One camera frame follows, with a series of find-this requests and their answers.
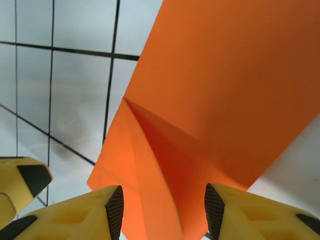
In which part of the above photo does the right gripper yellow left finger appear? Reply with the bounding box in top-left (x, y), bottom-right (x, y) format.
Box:
top-left (0, 184), bottom-right (125, 240)

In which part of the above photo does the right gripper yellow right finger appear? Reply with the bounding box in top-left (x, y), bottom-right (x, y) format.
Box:
top-left (204, 182), bottom-right (320, 240)

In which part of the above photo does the orange square paper sheet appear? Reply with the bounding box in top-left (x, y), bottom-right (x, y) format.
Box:
top-left (86, 0), bottom-right (320, 240)

